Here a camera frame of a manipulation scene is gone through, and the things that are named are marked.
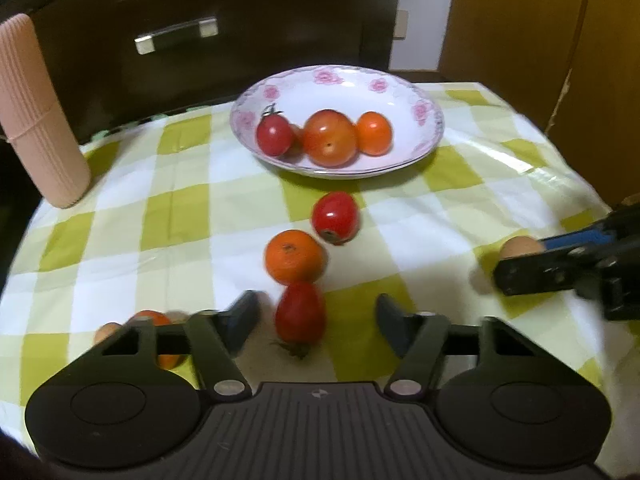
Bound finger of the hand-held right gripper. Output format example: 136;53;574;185
542;224;614;252
492;246;607;296

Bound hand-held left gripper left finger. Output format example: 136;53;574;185
75;290;261;402

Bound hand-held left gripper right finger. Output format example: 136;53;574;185
376;293;561;402

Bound brown egg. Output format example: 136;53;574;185
500;236;547;261
92;321;123;346

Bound red cherry tomato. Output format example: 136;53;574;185
311;191;361;246
272;281;327;360
256;105;296;157

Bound small orange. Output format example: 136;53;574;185
356;111;393;157
132;310;191;372
264;229;327;286

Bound large orange-red tomato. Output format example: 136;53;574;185
301;109;359;168

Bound white floral plate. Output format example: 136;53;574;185
230;65;446;180

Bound green checkered tablecloth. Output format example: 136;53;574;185
0;80;640;461

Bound brown wooden wardrobe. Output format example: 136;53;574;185
437;0;640;211

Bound pink ribbed cylinder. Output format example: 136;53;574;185
0;12;92;209

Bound dark wooden nightstand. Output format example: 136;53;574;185
0;0;403;143

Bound silver drawer handle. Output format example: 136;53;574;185
134;16;219;56

